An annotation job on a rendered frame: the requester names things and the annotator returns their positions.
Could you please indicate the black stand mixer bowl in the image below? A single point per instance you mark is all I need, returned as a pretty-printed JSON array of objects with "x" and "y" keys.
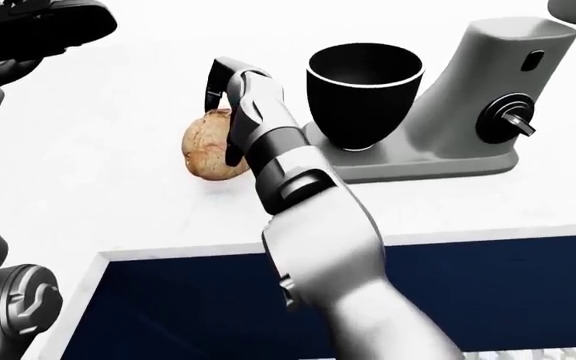
[{"x": 363, "y": 97}]

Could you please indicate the dark blue cabinet front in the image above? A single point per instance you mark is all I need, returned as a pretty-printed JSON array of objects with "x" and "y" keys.
[{"x": 193, "y": 307}]

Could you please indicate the black mixer speed knob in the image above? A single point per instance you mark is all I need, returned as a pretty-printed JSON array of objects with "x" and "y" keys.
[{"x": 508, "y": 119}]

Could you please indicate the gray stand mixer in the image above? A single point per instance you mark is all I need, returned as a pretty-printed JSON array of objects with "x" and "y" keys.
[{"x": 473, "y": 97}]

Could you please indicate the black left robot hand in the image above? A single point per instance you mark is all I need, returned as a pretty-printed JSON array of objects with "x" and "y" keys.
[{"x": 43, "y": 26}]

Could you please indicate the brown potato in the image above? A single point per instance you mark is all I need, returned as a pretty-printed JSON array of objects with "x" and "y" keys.
[{"x": 205, "y": 150}]

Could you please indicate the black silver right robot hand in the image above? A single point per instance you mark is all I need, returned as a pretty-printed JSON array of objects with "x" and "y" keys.
[{"x": 255, "y": 97}]

